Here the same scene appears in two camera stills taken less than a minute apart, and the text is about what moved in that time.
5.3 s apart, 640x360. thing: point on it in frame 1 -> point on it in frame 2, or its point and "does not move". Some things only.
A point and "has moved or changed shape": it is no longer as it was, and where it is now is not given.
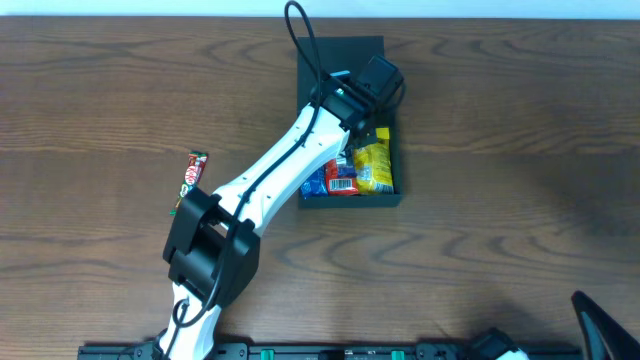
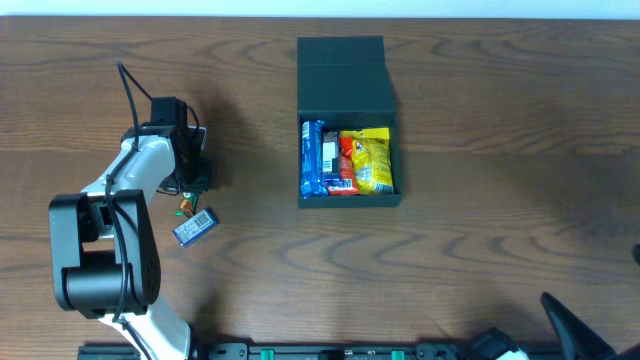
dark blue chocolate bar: [345, 171] has moved or changed shape
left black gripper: [368, 133] -> [201, 183]
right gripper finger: [613, 342] -> [579, 340]
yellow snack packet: [374, 165] does not move
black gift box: [348, 55] does not move
